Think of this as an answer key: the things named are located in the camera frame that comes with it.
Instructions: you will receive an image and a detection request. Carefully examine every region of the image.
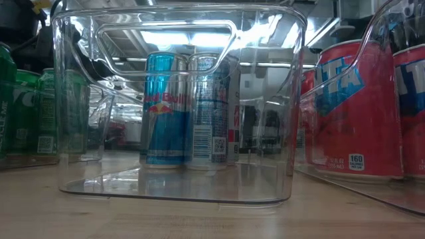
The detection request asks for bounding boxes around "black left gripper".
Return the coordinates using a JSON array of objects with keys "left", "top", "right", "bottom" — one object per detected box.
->
[{"left": 0, "top": 0, "right": 114, "bottom": 88}]

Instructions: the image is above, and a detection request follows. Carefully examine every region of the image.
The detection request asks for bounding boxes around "blue silver energy drink can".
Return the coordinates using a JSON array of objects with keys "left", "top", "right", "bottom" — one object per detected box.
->
[
  {"left": 141, "top": 51, "right": 189, "bottom": 170},
  {"left": 185, "top": 52, "right": 233, "bottom": 171}
]

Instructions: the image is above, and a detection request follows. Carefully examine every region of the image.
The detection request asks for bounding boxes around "slim can with black top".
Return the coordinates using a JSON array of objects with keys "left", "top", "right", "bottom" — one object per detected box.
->
[{"left": 228, "top": 56, "right": 242, "bottom": 166}]

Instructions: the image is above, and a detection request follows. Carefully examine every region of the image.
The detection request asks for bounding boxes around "red soda can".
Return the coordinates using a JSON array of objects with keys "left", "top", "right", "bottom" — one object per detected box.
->
[
  {"left": 311, "top": 39, "right": 405, "bottom": 183},
  {"left": 392, "top": 43, "right": 425, "bottom": 180},
  {"left": 297, "top": 68, "right": 318, "bottom": 165}
]

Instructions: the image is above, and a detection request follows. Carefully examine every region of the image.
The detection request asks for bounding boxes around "clear plastic bin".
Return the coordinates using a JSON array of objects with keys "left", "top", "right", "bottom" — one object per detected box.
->
[
  {"left": 0, "top": 81, "right": 116, "bottom": 169},
  {"left": 51, "top": 2, "right": 308, "bottom": 205},
  {"left": 294, "top": 0, "right": 425, "bottom": 216}
]

